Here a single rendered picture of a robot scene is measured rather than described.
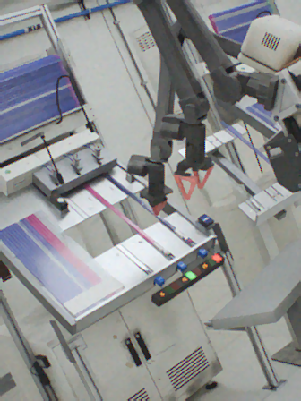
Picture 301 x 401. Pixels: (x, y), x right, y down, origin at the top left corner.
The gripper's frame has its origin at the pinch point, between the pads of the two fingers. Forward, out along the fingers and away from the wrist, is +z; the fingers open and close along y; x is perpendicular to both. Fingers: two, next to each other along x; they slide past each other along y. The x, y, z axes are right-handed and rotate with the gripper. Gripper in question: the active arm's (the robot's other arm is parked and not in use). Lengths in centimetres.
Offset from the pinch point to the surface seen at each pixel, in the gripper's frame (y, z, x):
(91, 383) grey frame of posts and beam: 51, 35, 23
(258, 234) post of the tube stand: -48, 29, 11
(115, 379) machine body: 29, 66, 7
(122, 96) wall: -143, 70, -193
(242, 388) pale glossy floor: -18, 85, 37
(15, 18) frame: -6, -50, -97
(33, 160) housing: 14, -2, -58
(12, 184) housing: 27, 2, -55
